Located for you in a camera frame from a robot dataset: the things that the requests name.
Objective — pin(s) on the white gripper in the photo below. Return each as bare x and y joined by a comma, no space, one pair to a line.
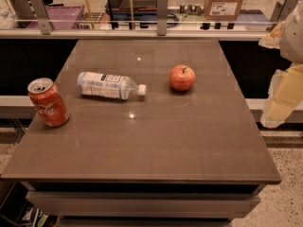
294,38

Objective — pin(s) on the red coke can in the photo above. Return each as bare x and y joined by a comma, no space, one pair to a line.
46,98

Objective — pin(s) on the cardboard box with label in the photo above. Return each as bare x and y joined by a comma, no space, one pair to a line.
222,9

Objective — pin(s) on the red apple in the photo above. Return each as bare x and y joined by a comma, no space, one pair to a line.
181,78

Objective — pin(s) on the orange blue cart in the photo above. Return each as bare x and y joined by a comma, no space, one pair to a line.
143,11

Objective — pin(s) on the clear plastic water bottle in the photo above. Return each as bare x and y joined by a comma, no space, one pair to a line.
109,86

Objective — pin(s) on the purple plastic crate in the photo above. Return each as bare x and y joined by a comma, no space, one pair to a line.
62,17

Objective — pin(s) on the grey drawer cabinet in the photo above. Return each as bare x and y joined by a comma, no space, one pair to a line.
166,206

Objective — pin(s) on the right metal railing post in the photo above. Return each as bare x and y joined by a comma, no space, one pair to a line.
282,9

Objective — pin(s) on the metal railing post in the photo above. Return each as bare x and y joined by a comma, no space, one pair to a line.
41,15
162,11
282,9

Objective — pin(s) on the middle metal railing post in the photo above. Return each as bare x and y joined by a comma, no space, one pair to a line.
162,11

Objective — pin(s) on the yellow broom handle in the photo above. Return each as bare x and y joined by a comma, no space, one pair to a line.
87,3

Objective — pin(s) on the left metal railing post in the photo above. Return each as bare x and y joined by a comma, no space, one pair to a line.
41,15

